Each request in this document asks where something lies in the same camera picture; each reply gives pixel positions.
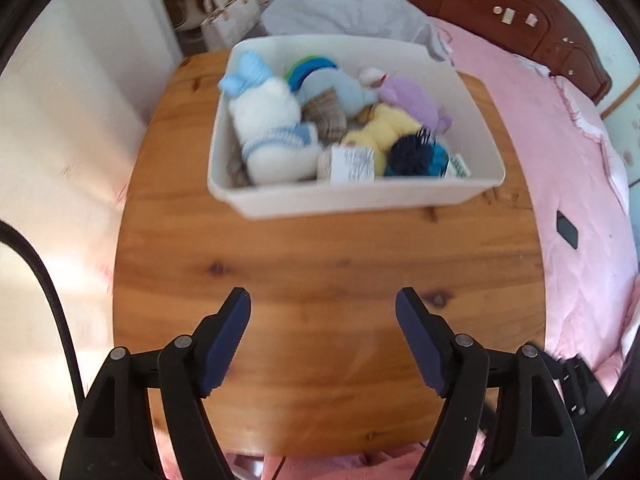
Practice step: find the small white cardboard box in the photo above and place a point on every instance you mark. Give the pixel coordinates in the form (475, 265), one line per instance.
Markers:
(350, 162)

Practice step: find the blue plush toy rainbow mane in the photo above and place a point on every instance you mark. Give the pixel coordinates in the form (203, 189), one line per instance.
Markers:
(340, 87)

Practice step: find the small black object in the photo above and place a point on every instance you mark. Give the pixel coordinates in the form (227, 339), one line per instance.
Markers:
(567, 229)

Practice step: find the black blue pom-pom toy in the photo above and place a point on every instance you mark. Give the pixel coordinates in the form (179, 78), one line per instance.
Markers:
(412, 157)

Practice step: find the small white plush toy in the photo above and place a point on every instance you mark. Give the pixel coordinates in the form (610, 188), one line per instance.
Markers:
(372, 76)

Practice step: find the grey cloth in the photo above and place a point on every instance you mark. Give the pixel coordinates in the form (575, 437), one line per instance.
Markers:
(345, 12)

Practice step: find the small green and white packet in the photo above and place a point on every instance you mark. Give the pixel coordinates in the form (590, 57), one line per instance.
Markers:
(458, 165)

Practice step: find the white plush toy blue bow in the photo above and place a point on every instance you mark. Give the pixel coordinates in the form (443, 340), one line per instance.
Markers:
(270, 120)

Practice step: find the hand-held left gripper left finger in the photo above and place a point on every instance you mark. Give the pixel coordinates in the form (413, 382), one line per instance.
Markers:
(227, 345)

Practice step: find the white plastic bin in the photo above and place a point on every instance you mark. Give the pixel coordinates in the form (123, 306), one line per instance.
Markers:
(350, 200)

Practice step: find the purple plush toy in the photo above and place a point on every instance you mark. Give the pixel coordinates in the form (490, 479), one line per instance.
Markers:
(410, 100)

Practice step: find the white handbag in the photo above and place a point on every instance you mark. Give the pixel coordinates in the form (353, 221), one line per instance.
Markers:
(227, 15)

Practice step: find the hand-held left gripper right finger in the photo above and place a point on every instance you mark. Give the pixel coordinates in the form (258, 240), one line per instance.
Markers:
(420, 346)

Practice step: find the round wooden table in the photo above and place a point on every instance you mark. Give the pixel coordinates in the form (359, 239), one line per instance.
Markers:
(565, 160)

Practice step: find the yellow plush duck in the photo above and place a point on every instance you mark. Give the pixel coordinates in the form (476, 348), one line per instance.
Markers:
(385, 130)

